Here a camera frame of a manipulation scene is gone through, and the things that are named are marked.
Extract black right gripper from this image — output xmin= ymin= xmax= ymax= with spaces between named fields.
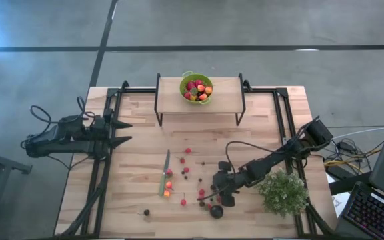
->
xmin=212 ymin=160 xmax=247 ymax=208

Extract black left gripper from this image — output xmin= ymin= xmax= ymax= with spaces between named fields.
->
xmin=89 ymin=107 xmax=133 ymax=159

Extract dark toy avocado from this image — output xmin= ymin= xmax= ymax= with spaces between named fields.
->
xmin=209 ymin=204 xmax=225 ymax=220

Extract potted plant white flowers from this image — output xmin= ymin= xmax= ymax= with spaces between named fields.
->
xmin=255 ymin=168 xmax=309 ymax=218

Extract green colander bowl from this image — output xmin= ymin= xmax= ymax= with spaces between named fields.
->
xmin=179 ymin=71 xmax=213 ymax=106

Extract wooden riser shelf black legs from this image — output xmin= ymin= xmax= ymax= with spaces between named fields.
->
xmin=154 ymin=72 xmax=247 ymax=127

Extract black power brick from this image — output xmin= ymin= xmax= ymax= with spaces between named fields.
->
xmin=327 ymin=165 xmax=350 ymax=181

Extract white paper sheet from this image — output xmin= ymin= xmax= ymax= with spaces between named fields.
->
xmin=331 ymin=191 xmax=351 ymax=218

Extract black power adapter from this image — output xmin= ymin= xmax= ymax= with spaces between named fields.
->
xmin=337 ymin=141 xmax=355 ymax=153

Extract backlit black keyboard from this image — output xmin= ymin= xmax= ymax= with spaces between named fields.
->
xmin=334 ymin=182 xmax=384 ymax=240

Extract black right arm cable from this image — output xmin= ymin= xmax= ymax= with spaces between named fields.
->
xmin=197 ymin=115 xmax=321 ymax=201

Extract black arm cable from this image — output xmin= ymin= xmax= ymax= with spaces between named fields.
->
xmin=197 ymin=115 xmax=321 ymax=201
xmin=20 ymin=95 xmax=96 ymax=149

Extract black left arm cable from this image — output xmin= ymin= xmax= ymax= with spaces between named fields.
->
xmin=20 ymin=95 xmax=96 ymax=149

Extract knife with green handle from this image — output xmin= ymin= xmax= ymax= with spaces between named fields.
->
xmin=159 ymin=149 xmax=171 ymax=198

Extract yellow cable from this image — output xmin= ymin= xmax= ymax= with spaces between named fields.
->
xmin=323 ymin=148 xmax=383 ymax=168

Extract white cable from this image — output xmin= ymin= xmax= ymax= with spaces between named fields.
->
xmin=315 ymin=126 xmax=384 ymax=143

